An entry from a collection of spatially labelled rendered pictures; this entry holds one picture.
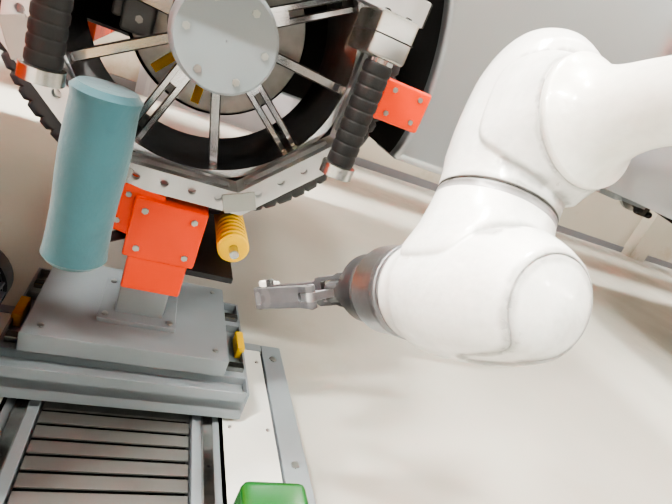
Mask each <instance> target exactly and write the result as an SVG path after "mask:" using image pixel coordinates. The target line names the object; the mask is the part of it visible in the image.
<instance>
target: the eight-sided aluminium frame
mask: <svg viewBox="0 0 672 504"><path fill-rule="evenodd" d="M30 1H31V0H1V9H0V42H1V43H2V44H3V46H4V47H5V48H6V50H7V51H8V53H9V56H10V59H12V60H14V61H15V62H16V63H17V58H23V48H24V46H25V42H24V41H25V33H26V32H27V30H28V29H27V27H26V26H27V19H28V17H29V15H30V14H29V4H30ZM366 58H369V59H371V60H373V58H374V57H372V56H369V55H367V54H365V53H363V52H361V55H360V57H359V60H358V63H357V65H356V68H355V70H354V73H353V76H352V78H351V81H350V83H349V86H348V89H347V91H346V94H345V96H344V99H343V102H342V104H341V107H340V109H339V112H338V115H337V117H336V120H335V122H334V125H333V128H332V130H331V133H330V135H328V136H326V137H324V138H322V139H320V140H318V141H316V142H314V143H312V144H310V145H308V146H306V147H304V148H302V149H300V150H298V151H296V152H294V153H292V154H290V155H288V156H286V157H284V158H282V159H280V160H278V161H276V162H274V163H272V164H270V165H268V166H266V167H264V168H262V169H260V170H258V171H256V172H254V173H252V174H250V175H248V176H245V177H243V178H241V179H239V180H237V181H233V180H229V179H226V178H222V177H219V176H216V175H212V174H209V173H205V172H202V171H198V170H195V169H191V168H188V167H184V166H181V165H178V164H174V163H171V162H167V161H164V160H160V159H157V158H153V157H150V156H146V155H143V154H140V153H136V152H133V153H132V157H131V161H130V166H129V170H128V174H127V177H126V181H125V183H126V182H127V183H129V184H132V185H134V186H136V187H139V188H141V189H143V190H146V191H149V192H152V193H156V194H160V195H164V196H168V197H171V198H175V199H179V200H183V201H187V202H190V203H194V204H198V205H202V206H206V207H210V208H213V209H217V210H221V211H224V213H232V214H236V215H243V214H245V213H247V212H249V211H251V210H256V208H257V207H259V206H261V205H263V204H265V203H267V202H269V201H271V200H273V199H275V198H277V197H279V196H281V195H283V194H285V193H287V192H289V191H291V190H293V189H295V188H297V187H299V186H301V185H303V184H305V183H307V182H309V181H311V180H313V179H315V178H317V177H319V176H321V175H323V174H324V173H322V172H321V171H320V170H319V168H320V165H321V162H322V160H323V158H324V157H327V155H328V153H329V150H330V149H331V148H332V147H331V145H332V143H333V140H334V139H335V138H336V136H335V135H336V132H337V130H338V128H339V127H340V122H341V120H342V117H344V112H345V109H346V107H347V106H348V104H349V103H348V102H349V99H350V96H351V95H352V94H353V89H354V86H355V84H356V83H357V81H358V80H357V78H358V76H359V73H360V71H362V66H363V63H364V61H365V59H366ZM63 70H65V71H66V72H67V77H66V82H65V88H63V89H55V88H49V87H44V86H40V85H37V84H33V83H31V84H32V85H33V86H34V88H35V89H36V90H37V92H38V93H39V94H40V96H41V97H42V98H43V100H44V101H45V102H46V104H47V105H48V107H49V108H50V109H51V111H52V112H53V113H54V115H55V116H56V117H57V119H58V120H59V121H60V123H61V124H62V121H63V116H64V112H65V107H66V103H67V99H68V94H69V84H68V82H69V80H71V79H73V78H75V77H74V76H73V74H72V73H71V71H70V70H69V68H68V67H67V66H66V64H65V63H64V67H63ZM133 174H135V175H138V176H139V177H135V176H134V175H133Z"/></svg>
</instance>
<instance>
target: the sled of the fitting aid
mask: <svg viewBox="0 0 672 504"><path fill-rule="evenodd" d="M50 271H51V269H46V268H40V267H39V269H38V270H37V272H36V274H35V276H34V277H33V279H32V281H31V282H30V284H29V286H28V288H27V289H26V291H25V293H24V295H23V296H21V298H20V300H19V301H18V303H17V305H16V307H15V308H14V310H13V312H12V313H11V317H10V319H9V321H8V323H7V324H6V326H5V328H4V330H3V331H2V333H1V335H0V397H7V398H18V399H28V400H39V401H49V402H60V403H71V404H81V405H92V406H102V407H113V408H123V409H134V410H145V411H155V412H166V413H176V414H187V415H198V416H208V417H219V418H229V419H240V417H241V415H242V412H243V410H244V407H245V405H246V402H247V400H248V397H249V395H250V394H249V386H248V379H247V371H246V364H245V356H244V350H245V346H244V339H243V333H242V332H241V326H240V319H239V312H238V305H236V304H231V303H226V302H224V313H225V324H226V335H227V347H228V358H229V363H228V366H227V368H226V371H225V374H224V376H223V377H221V376H213V375H205V374H197V373H189V372H182V371H174V370H166V369H158V368H150V367H142V366H135V365H127V364H119V363H111V362H103V361H95V360H88V359H80V358H72V357H64V356H56V355H49V354H41V353H33V352H25V351H17V350H16V343H17V337H18V332H19V330H20V328H21V326H22V325H23V323H24V321H25V319H26V317H27V315H28V313H29V311H30V309H31V307H32V305H33V304H34V302H35V300H36V298H37V296H38V294H39V292H40V290H41V288H42V286H43V284H44V283H45V281H46V279H47V277H48V275H49V273H50Z"/></svg>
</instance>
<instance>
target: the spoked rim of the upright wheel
mask: <svg viewBox="0 0 672 504"><path fill-rule="evenodd" d="M137 1H139V2H141V3H143V4H145V5H147V6H149V7H152V8H154V9H156V10H158V11H160V12H162V13H164V14H166V15H167V25H168V18H169V14H170V10H171V7H172V5H173V3H174V1H175V0H137ZM321 5H327V10H323V11H318V12H313V13H308V14H303V15H297V16H292V17H289V12H290V11H295V10H301V9H306V8H311V7H316V6H321ZM269 7H270V9H271V11H272V13H273V15H274V18H275V21H276V25H277V28H282V27H287V26H292V25H297V24H302V23H307V22H313V21H318V20H323V19H328V32H327V41H326V47H325V52H324V56H323V59H322V63H321V66H320V68H319V71H318V72H317V71H315V70H313V69H311V68H309V67H307V66H305V65H303V64H301V63H299V62H297V61H295V60H293V59H291V58H289V57H287V56H285V55H283V54H281V53H279V52H278V57H277V61H276V64H278V65H281V66H283V67H285V68H287V69H289V70H291V71H293V72H295V73H297V74H299V75H301V76H303V77H305V78H307V79H309V80H311V81H313V83H312V85H311V87H310V88H309V90H308V91H307V93H306V94H305V96H304V97H303V98H302V100H301V101H300V102H299V103H298V104H297V105H296V106H295V107H294V108H293V109H292V110H291V111H290V112H289V113H288V114H287V115H286V116H284V117H283V118H281V116H280V114H279V113H278V111H277V109H276V107H275V106H274V104H273V102H272V100H271V99H270V97H269V95H268V93H267V92H266V90H265V88H264V86H263V85H262V84H261V85H260V86H258V87H257V88H255V89H254V90H252V91H250V92H247V93H245V94H246V95H247V97H248V99H249V100H250V102H251V104H252V105H253V107H254V109H255V110H256V112H257V114H258V115H259V117H260V119H261V120H262V122H263V124H264V125H265V127H266V128H265V129H262V130H260V131H257V132H255V133H252V134H248V135H244V136H240V137H233V138H219V132H220V109H221V95H218V94H214V93H211V92H210V115H209V138H206V137H199V136H195V135H191V134H187V133H184V132H181V131H178V130H175V129H173V128H171V127H168V126H166V125H164V124H162V123H161V122H159V121H158V120H159V119H160V117H161V116H162V115H163V114H164V113H165V111H166V110H167V109H168V108H169V106H170V105H171V104H172V103H173V101H174V100H175V99H176V98H177V97H178V95H179V94H180V93H181V92H182V90H183V89H184V88H185V87H186V85H187V84H188V83H189V82H190V81H191V80H190V79H189V78H188V77H187V76H186V75H185V74H184V73H183V71H182V70H181V69H180V68H179V66H178V64H177V63H175V64H174V65H173V67H172V68H171V69H170V70H169V72H168V73H167V74H166V75H165V77H164V78H163V79H162V80H161V82H160V83H159V84H158V85H157V87H156V88H155V89H154V90H153V92H152V93H151V94H150V95H149V97H148V98H147V99H146V100H145V102H144V106H143V108H142V110H141V112H140V115H139V120H138V126H137V131H136V137H135V142H134V147H133V152H136V153H140V154H143V155H146V156H150V157H153V158H157V159H160V160H164V161H167V162H171V163H174V164H178V165H181V166H184V167H188V168H191V169H195V170H198V171H202V172H205V173H209V174H212V175H216V176H219V177H222V178H238V177H245V176H248V175H250V174H252V173H254V172H256V171H258V170H260V169H262V168H264V167H266V166H268V165H270V164H272V163H274V162H276V161H278V160H280V159H282V158H284V157H286V156H288V155H290V154H292V153H294V152H296V151H298V150H300V149H302V148H304V147H306V146H308V145H310V144H312V143H314V142H316V141H318V140H320V139H321V138H322V137H323V136H324V135H325V134H326V133H327V132H328V131H329V130H330V128H331V127H332V126H333V125H334V122H335V120H336V117H337V115H338V112H339V109H340V107H341V104H342V102H343V99H344V96H345V94H346V91H347V89H348V86H349V83H350V81H351V78H352V76H353V73H354V70H355V68H356V65H357V63H358V60H359V57H360V55H361V52H360V51H358V50H356V49H353V48H351V47H349V46H348V41H349V38H350V35H351V33H352V30H353V25H355V22H356V19H357V17H358V14H359V11H360V9H361V8H362V7H364V5H363V3H361V2H359V1H357V0H301V1H296V2H290V3H285V4H280V5H274V6H269ZM71 15H72V20H71V26H69V37H68V41H67V42H66V44H67V49H66V55H65V56H64V59H65V61H64V63H65V64H66V66H67V67H68V68H69V70H70V71H71V73H72V74H73V76H74V77H78V76H89V77H95V78H99V79H103V80H107V81H110V82H113V83H115V82H114V80H113V79H112V78H111V76H110V75H109V73H108V71H107V70H106V68H105V67H104V65H103V63H102V61H101V59H100V57H106V56H111V55H116V54H121V53H126V52H131V51H136V50H142V49H147V48H152V47H157V46H162V45H167V44H169V42H168V34H167V31H166V32H161V33H156V34H151V35H146V36H140V37H135V38H130V39H125V40H119V41H114V42H109V43H104V44H98V45H94V43H93V40H92V37H91V34H90V30H89V26H88V22H87V17H86V10H85V0H74V8H73V11H72V12H71ZM170 83H172V84H173V85H174V88H173V89H172V90H171V91H170V93H169V94H168V95H167V96H166V98H165V99H164V100H163V101H162V103H161V104H160V105H159V106H158V107H157V109H156V110H155V111H154V112H153V114H152V115H151V116H149V115H148V114H146V113H147V112H148V110H149V109H150V108H151V107H152V105H153V104H154V103H155V102H156V101H157V99H158V98H159V97H160V96H161V94H162V93H163V92H164V91H165V89H166V88H167V87H168V86H169V84H170ZM258 93H259V94H260V95H261V97H262V99H263V101H264V102H265V104H266V106H267V107H268V109H269V111H270V113H271V114H272V116H273V118H274V119H275V121H276V123H274V124H271V122H270V120H269V119H268V117H267V115H266V114H265V112H264V110H263V109H262V107H261V105H260V103H259V102H258V100H257V98H256V97H255V95H256V94H258ZM278 129H281V130H282V131H283V134H284V138H283V139H280V138H279V136H277V134H276V131H277V130H278Z"/></svg>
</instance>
